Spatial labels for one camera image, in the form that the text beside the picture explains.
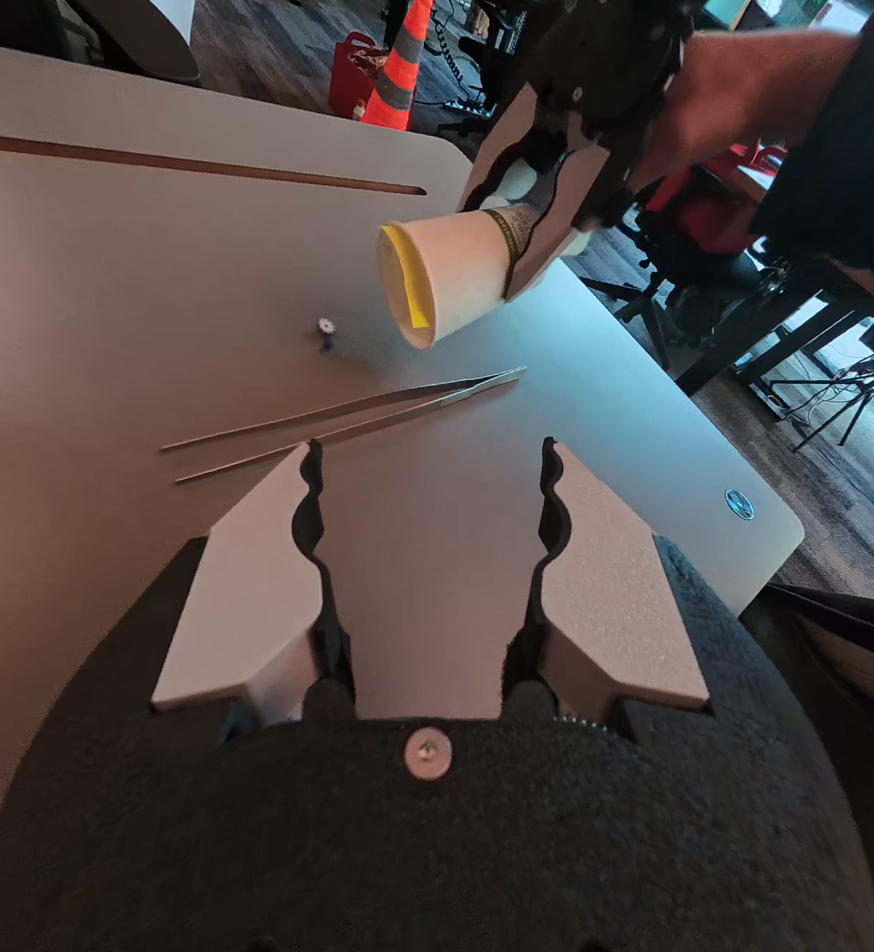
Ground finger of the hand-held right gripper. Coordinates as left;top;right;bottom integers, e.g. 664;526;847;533
504;141;615;304
456;83;542;213

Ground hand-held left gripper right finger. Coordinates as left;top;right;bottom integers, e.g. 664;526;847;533
498;436;711;728

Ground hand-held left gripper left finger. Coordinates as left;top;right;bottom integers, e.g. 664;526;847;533
150;439;354;724

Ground white paper cup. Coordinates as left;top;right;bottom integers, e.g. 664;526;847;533
377;204;549;352

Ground yellow sticky note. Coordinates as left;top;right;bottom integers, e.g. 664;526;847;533
383;223;432;328

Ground metal tweezers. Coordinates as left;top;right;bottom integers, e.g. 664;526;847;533
159;365;528;486

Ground person's right forearm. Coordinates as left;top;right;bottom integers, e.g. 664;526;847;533
749;0;874;287

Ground grey desk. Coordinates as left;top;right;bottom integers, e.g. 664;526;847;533
0;39;806;893

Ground person's right hand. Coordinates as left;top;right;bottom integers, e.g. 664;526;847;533
626;30;865;193

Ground orange traffic cone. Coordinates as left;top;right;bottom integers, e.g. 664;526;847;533
362;0;434;132

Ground red felt bag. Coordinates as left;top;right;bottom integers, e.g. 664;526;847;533
648;141;787;257

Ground person's dark jacket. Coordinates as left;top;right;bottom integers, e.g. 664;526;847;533
742;558;874;952

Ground black mesh office chair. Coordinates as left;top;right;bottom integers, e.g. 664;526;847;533
0;0;202;86

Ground coiled black cable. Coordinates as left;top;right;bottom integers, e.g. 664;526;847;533
437;7;482;98

